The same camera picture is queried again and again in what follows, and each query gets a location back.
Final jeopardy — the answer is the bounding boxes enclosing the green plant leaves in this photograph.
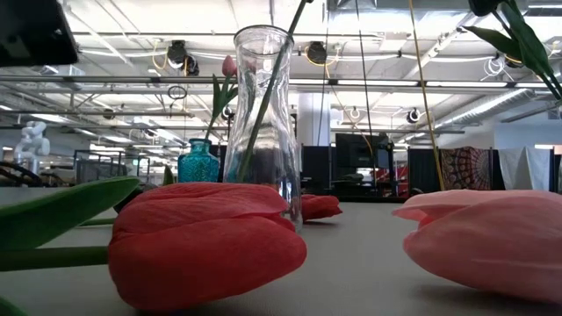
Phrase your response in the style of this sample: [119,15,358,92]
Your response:
[464,0,562,102]

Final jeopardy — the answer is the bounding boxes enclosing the teal textured glass vase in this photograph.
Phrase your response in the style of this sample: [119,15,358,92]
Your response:
[177,138,220,184]

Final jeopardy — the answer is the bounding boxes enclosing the black monitor on stand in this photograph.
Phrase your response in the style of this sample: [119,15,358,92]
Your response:
[335,133,391,170]

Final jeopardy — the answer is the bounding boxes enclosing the white hanging cloth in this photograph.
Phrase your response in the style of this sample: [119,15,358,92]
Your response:
[498,147,555,192]

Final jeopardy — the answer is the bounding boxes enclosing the thick yellow hanging cable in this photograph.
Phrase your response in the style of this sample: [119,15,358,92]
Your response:
[407,0,445,192]

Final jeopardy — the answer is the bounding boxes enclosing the black partition panel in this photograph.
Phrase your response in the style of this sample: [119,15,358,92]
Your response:
[301,145,331,192]
[489,147,501,192]
[407,147,442,194]

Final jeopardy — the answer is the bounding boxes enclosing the black hanging cable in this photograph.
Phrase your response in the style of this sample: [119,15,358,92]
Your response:
[354,0,378,190]

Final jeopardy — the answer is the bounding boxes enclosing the pink artificial tulip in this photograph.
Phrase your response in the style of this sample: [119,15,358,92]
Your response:
[392,188,562,305]
[205,54,241,141]
[239,57,260,79]

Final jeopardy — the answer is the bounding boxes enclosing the red artificial tulip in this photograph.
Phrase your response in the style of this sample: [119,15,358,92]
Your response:
[0,176,307,316]
[236,0,313,183]
[300,194,343,222]

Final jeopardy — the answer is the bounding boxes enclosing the black wire cart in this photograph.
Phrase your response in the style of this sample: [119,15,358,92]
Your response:
[73,149,151,185]

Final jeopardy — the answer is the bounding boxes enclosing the white robot figure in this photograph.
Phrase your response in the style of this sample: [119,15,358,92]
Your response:
[12,121,52,176]

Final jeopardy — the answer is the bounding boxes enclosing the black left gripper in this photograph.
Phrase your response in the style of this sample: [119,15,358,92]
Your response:
[0,0,80,68]

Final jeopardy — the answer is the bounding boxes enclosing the tall clear glass carafe vase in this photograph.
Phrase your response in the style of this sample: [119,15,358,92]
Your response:
[222,25,304,233]

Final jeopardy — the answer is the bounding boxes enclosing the red patterned tapestry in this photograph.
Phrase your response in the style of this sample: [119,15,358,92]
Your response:
[440,147,492,192]

